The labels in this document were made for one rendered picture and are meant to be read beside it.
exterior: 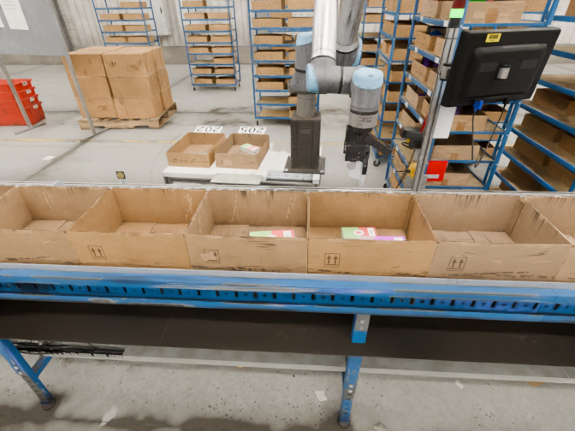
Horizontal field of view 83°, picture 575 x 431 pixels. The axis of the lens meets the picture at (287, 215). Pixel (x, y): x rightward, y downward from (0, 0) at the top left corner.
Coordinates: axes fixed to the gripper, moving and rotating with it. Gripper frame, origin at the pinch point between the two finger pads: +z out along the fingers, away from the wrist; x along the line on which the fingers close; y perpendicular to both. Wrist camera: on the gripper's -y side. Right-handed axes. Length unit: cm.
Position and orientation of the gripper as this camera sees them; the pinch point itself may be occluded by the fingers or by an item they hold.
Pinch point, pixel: (361, 179)
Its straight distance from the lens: 123.6
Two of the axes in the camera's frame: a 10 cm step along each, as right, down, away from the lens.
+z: 0.1, 8.3, 5.5
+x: -0.5, 5.5, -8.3
